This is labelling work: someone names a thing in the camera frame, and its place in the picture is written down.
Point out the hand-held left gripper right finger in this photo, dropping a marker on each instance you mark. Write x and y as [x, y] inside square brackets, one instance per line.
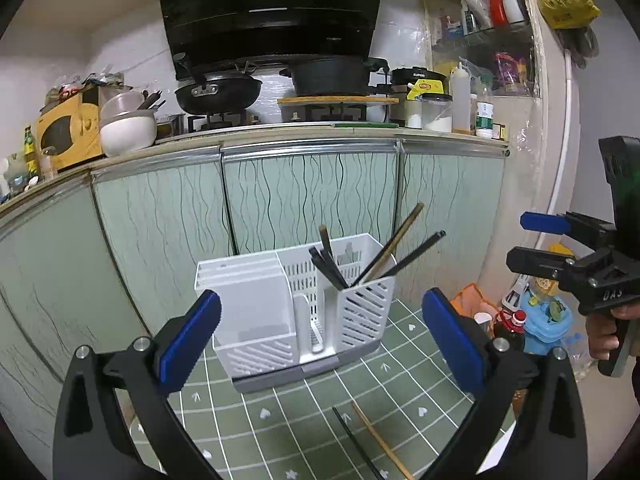
[452, 340]

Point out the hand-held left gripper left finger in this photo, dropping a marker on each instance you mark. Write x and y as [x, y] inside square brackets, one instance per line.
[192, 340]

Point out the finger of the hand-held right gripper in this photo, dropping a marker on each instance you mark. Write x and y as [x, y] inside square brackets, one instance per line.
[540, 262]
[542, 222]

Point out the white plastic utensil holder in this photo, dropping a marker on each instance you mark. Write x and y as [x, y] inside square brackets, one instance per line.
[255, 305]

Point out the black chopstick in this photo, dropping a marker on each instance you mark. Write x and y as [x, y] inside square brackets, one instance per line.
[322, 267]
[334, 274]
[357, 442]
[419, 246]
[422, 252]

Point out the wooden chopstick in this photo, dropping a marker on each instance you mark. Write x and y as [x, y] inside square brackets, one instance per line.
[382, 442]
[326, 247]
[395, 242]

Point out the person's right hand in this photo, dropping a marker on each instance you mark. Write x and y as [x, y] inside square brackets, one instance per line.
[599, 337]

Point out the clear jar yellow lid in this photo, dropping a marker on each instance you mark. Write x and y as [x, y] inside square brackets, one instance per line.
[544, 286]

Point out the orange plastic bag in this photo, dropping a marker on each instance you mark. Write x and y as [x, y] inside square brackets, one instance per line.
[470, 301]

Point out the blue plastic toy container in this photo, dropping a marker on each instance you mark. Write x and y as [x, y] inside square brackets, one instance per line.
[547, 320]

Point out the dark sauce bottle red cap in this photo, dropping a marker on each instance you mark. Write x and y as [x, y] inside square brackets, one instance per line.
[515, 332]

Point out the white pipe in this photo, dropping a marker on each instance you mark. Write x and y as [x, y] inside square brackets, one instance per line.
[567, 135]

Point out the small jar yellow label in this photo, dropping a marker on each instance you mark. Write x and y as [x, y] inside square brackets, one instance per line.
[500, 132]

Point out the clear bottle green label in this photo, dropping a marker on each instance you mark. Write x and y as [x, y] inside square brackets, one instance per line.
[484, 116]

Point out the green checked tablecloth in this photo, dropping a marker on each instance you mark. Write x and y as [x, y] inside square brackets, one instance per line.
[310, 410]

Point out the white squeeze bottle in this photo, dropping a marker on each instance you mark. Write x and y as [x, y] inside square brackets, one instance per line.
[461, 100]

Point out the purple snack packet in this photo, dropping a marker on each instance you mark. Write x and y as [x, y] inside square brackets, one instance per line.
[510, 71]

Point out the small clear jar white powder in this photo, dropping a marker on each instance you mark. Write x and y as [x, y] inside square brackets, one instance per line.
[412, 114]

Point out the dark cloth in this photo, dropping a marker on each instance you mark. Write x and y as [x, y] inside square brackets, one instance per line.
[580, 44]

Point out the black electric cooker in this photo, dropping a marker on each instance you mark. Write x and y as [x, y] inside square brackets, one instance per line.
[417, 77]

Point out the large white bowl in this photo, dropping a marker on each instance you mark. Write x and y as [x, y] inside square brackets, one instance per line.
[127, 132]

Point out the gas stove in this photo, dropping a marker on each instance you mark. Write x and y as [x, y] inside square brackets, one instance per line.
[225, 120]

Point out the yellow plastic bag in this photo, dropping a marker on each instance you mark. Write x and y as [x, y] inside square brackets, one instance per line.
[567, 0]

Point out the round wooden board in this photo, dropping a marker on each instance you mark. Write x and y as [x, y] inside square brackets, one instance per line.
[340, 100]

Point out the yellow box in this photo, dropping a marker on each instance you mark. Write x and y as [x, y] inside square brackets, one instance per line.
[65, 132]

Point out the clear plastic bowl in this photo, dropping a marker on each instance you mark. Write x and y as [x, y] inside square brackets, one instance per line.
[122, 103]

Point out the black wok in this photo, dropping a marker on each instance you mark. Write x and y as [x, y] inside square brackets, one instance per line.
[217, 92]

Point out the green glass bottle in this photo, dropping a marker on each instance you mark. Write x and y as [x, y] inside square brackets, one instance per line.
[30, 150]

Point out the black cooking pot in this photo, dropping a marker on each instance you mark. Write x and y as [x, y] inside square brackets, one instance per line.
[330, 77]

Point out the black range hood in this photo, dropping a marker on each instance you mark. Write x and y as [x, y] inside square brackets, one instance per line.
[270, 10]

